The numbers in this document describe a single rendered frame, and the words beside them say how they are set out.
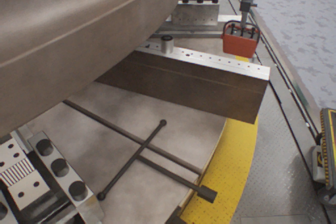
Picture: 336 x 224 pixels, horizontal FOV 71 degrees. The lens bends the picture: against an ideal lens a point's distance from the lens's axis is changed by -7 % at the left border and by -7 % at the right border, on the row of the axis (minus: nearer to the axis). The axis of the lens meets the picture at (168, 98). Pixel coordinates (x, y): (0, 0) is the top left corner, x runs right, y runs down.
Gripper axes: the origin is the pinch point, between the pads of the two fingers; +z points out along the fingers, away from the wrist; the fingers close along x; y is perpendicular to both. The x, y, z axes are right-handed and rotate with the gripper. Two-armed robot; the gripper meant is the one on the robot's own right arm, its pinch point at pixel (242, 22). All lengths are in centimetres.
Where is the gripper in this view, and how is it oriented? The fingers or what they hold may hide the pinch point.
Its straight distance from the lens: 135.6
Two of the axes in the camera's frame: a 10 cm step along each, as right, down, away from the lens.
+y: 9.2, 2.6, -2.9
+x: 3.9, -6.2, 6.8
